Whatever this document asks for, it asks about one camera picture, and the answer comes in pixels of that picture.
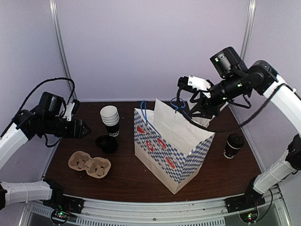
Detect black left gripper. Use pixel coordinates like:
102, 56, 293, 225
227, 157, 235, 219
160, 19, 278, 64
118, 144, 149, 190
43, 115, 91, 139

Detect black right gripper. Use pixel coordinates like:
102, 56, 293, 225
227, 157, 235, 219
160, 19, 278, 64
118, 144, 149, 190
188, 73, 246, 119

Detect stack of paper cups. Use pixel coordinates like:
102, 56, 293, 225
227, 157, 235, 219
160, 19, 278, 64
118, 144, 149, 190
100, 105, 119, 137

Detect brown cardboard cup carrier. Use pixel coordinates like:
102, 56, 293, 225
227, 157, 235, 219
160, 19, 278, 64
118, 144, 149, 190
68, 151, 111, 179

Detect black and white paper cup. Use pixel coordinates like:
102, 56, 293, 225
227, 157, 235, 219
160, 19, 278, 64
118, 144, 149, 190
223, 144, 242, 159

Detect blue checkered paper bag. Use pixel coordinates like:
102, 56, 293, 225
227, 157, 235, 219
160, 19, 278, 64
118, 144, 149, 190
134, 99, 215, 194

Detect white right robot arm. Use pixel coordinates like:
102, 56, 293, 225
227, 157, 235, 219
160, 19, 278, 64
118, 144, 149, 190
184, 47, 301, 208

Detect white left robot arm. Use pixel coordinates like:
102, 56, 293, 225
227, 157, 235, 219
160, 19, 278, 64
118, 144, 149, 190
0, 92, 91, 209

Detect white cup holding straws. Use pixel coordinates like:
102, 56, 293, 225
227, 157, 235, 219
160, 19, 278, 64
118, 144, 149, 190
192, 117, 211, 128

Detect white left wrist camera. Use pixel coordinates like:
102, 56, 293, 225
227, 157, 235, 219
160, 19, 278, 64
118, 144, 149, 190
63, 99, 80, 121

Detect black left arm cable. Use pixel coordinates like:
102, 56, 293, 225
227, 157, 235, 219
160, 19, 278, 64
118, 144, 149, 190
0, 77, 76, 137

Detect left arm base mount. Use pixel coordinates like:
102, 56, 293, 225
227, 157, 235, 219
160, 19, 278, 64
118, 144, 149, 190
43, 179, 84, 214

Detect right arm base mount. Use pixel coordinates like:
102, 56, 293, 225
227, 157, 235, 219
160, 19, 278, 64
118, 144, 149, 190
225, 188, 266, 213

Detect right aluminium corner post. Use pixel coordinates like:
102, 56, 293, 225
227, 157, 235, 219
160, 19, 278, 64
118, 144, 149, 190
240, 0, 257, 61

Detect aluminium corner post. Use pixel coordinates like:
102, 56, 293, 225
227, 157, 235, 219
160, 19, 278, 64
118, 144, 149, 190
240, 0, 257, 61
48, 0, 79, 105

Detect aluminium front rail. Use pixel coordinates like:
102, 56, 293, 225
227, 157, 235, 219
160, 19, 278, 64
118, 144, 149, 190
17, 185, 292, 226

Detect left aluminium corner post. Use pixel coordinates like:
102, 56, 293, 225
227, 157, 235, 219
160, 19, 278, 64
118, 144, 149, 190
48, 0, 79, 105

